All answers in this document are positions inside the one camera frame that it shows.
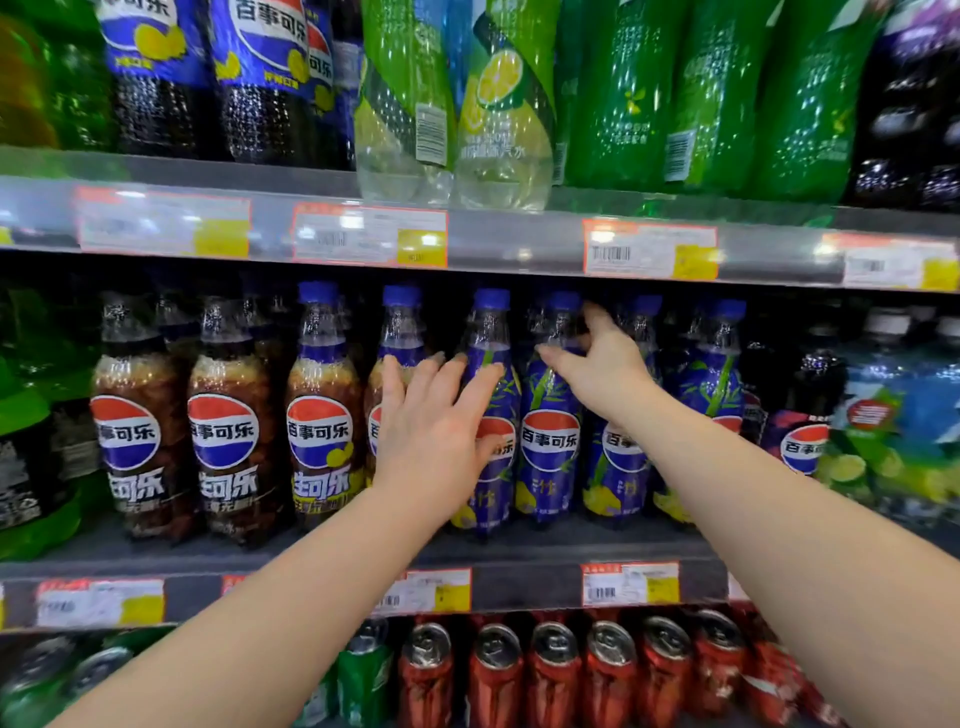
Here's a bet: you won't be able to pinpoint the person's left hand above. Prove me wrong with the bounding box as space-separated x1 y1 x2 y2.
372 352 511 526

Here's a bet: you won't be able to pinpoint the person's right hand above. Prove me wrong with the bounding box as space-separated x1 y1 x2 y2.
534 302 661 429

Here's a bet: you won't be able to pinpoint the blue cap Pepsi bottle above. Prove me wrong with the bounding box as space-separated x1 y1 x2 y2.
285 281 367 532
364 284 430 489

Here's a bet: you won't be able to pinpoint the black cap Pepsi bottle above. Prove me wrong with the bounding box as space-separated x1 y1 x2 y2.
186 296 286 550
90 292 190 547

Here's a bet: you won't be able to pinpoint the person's right forearm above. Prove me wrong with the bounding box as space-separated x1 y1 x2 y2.
614 386 960 728

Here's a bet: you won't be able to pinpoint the person's left forearm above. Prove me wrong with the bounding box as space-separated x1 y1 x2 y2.
44 483 455 728

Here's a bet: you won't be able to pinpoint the green bottles with black labels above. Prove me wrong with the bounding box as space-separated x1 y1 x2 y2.
0 284 104 564

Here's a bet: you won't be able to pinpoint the clear soda bottle green label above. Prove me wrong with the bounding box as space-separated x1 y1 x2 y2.
451 0 562 214
352 0 459 207

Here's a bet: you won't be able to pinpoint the rows of green soda cans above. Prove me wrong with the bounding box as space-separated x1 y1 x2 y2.
0 618 397 728

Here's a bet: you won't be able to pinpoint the rows of red soda cans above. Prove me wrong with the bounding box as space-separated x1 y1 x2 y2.
395 607 850 728

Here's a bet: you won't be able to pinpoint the clear lime label soda bottle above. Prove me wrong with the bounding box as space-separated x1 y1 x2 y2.
817 307 925 520
899 314 960 528

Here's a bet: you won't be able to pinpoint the dark soda bottle blue label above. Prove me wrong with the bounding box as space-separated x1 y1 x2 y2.
93 0 220 160
303 0 367 172
208 0 318 168

